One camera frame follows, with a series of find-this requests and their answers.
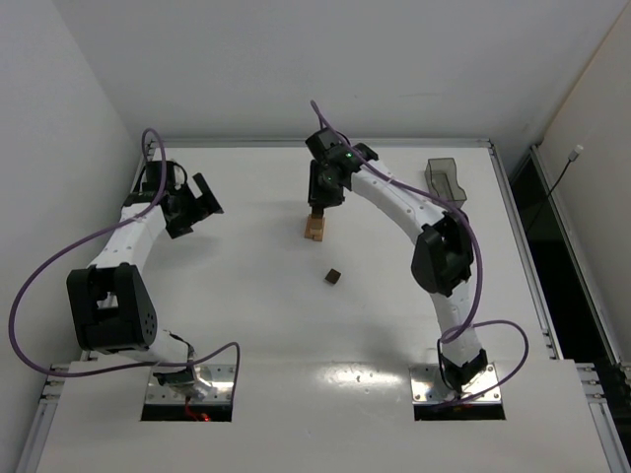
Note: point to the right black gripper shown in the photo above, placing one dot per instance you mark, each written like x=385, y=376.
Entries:
x=321, y=200

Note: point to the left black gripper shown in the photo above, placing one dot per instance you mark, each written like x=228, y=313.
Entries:
x=198, y=209

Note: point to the light wood plank block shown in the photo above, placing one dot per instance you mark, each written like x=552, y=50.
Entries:
x=315, y=235

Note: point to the dark wood small cube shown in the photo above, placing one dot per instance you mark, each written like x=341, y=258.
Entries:
x=332, y=276

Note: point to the grey transparent plastic tray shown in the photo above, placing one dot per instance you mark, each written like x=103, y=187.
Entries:
x=441, y=178

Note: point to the light wood long block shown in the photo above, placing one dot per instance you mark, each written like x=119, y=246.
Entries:
x=315, y=224

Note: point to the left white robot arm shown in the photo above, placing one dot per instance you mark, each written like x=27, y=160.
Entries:
x=111, y=307

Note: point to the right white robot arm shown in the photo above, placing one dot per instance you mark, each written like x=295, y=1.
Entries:
x=443, y=247

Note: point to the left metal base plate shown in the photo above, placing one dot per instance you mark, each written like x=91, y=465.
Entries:
x=217, y=382

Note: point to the metal base plate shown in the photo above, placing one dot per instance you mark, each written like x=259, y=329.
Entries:
x=428, y=388
x=217, y=382

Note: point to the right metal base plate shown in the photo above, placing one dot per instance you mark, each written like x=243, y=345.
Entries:
x=428, y=388

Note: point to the black wall cable white plug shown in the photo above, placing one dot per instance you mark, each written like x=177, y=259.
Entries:
x=572, y=157

